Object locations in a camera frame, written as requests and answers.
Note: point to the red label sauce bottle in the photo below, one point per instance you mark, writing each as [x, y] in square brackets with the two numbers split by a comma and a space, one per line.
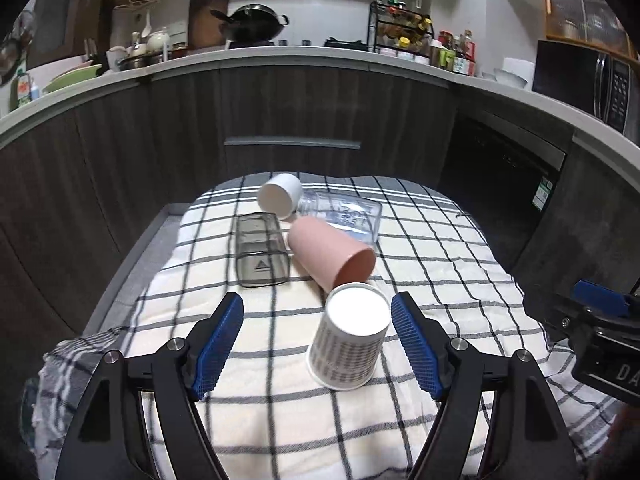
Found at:
[467, 57]

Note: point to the green label jar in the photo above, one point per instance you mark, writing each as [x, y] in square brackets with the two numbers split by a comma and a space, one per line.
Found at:
[438, 55]

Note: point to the grey table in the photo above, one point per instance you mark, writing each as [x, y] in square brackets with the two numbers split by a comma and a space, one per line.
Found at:
[145, 255]

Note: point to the patterned white paper cup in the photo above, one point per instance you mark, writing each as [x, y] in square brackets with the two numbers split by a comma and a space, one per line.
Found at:
[345, 355]

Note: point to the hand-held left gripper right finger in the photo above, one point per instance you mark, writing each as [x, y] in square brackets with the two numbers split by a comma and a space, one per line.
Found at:
[414, 347]

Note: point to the small blue bottle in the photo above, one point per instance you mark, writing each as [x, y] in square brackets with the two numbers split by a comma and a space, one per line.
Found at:
[35, 92]

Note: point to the steel pot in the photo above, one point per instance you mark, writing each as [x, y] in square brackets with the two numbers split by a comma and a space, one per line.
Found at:
[132, 61]

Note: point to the black microwave oven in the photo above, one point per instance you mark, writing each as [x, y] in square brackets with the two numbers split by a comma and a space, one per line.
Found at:
[585, 82]

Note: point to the grey translucent square cup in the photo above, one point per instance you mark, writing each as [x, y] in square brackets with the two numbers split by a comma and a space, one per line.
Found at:
[260, 242]

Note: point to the person's right forearm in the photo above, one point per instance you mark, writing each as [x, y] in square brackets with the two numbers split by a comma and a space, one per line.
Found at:
[625, 440]

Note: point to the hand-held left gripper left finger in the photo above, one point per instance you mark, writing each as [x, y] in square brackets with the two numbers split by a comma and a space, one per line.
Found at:
[217, 347]

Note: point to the plain white cup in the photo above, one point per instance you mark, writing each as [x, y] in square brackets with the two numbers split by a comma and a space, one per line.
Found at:
[276, 197]

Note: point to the wooden glass-door cabinet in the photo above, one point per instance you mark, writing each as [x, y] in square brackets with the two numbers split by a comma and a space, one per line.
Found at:
[585, 10]

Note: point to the clear glass square cup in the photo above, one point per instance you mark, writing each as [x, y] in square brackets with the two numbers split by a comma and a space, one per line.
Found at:
[352, 214]

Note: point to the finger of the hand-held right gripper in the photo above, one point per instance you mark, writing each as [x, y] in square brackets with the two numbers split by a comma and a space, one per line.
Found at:
[600, 296]
[550, 310]

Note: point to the black built-in dishwasher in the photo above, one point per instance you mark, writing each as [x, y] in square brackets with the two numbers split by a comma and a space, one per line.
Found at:
[490, 185]

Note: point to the pink plastic cup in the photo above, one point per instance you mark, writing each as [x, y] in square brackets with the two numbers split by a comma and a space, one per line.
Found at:
[320, 250]

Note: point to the black checked white cloth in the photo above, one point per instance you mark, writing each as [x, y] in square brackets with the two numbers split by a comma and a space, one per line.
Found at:
[450, 260]

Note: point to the black wok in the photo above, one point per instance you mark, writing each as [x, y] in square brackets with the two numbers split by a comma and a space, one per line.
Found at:
[252, 22]

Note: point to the dark wood kitchen cabinets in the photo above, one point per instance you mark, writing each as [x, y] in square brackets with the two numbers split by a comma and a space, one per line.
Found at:
[150, 150]

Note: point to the hanging metal pan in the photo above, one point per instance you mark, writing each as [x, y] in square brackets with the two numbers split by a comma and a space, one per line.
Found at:
[15, 47]

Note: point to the white teapot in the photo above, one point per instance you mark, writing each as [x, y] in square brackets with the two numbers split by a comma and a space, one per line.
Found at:
[158, 40]

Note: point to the white kitchen countertop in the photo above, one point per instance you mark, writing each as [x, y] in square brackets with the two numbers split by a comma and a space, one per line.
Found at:
[310, 54]

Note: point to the green sticker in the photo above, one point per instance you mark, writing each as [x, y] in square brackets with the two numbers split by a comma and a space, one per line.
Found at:
[542, 195]

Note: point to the green dish soap bottle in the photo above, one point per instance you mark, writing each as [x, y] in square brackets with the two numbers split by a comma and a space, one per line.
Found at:
[22, 90]

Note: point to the wooden cutting board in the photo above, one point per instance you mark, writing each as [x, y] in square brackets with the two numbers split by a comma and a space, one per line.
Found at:
[205, 22]

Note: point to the stack of white bowls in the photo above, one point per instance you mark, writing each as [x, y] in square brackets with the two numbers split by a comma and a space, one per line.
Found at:
[515, 72]

